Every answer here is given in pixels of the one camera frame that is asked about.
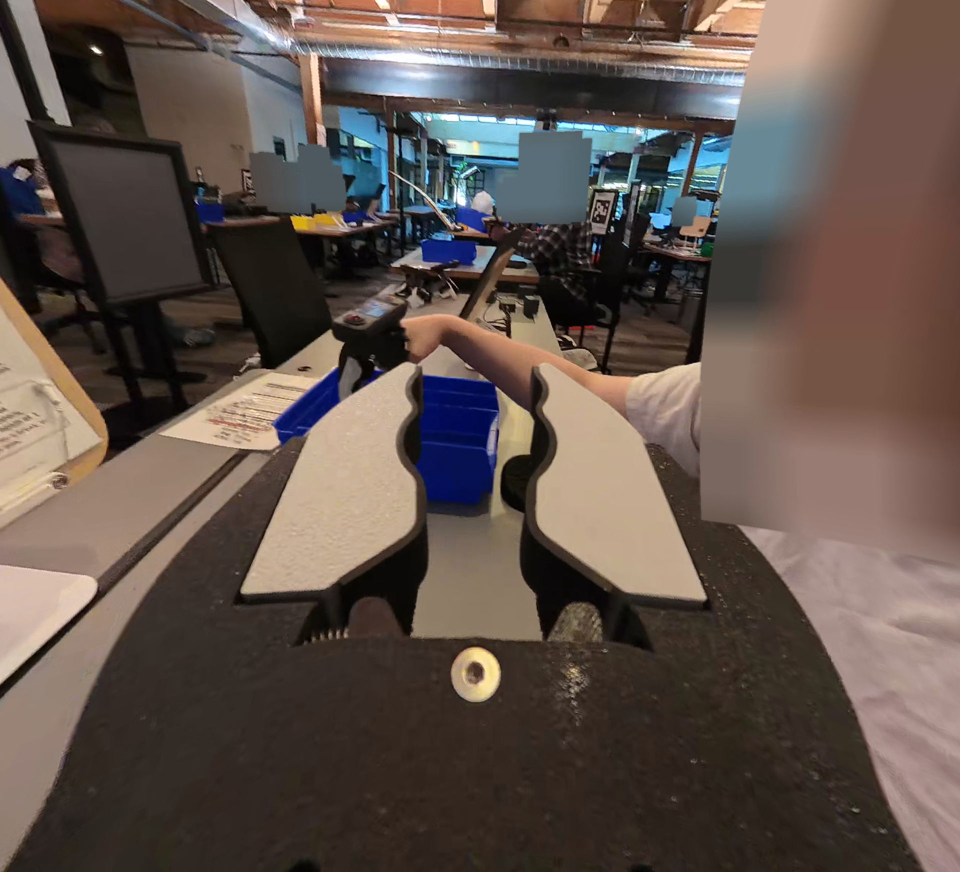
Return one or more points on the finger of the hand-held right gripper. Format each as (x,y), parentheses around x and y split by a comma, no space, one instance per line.
(349,381)

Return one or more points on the black white marker sign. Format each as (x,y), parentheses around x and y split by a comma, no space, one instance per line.
(604,212)

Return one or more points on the black white tool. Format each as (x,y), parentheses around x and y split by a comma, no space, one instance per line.
(427,283)

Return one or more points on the dark tilted board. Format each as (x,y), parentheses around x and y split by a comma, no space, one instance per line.
(491,272)

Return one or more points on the printed sheet in plastic sleeve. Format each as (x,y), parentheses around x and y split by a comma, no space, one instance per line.
(240,407)

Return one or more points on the wooden work table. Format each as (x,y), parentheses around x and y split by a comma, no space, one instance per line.
(480,272)

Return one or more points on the person's right forearm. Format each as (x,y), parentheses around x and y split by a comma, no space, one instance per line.
(487,355)

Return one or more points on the wooden instruction board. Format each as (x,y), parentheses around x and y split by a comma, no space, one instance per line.
(45,392)

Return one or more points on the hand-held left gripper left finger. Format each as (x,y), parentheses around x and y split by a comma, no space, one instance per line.
(337,505)

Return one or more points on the small blue bin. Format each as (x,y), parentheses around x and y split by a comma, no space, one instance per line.
(450,251)

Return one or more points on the yellow plastic bin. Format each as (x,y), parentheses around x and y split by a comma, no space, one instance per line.
(315,221)

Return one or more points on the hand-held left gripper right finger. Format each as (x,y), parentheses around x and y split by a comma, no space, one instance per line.
(615,512)

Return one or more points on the black framed grey panel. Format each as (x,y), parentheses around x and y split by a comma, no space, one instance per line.
(127,212)

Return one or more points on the person's right hand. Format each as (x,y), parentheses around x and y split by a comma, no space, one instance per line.
(426,338)

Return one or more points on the blue plastic bin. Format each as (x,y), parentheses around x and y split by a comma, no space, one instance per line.
(457,452)

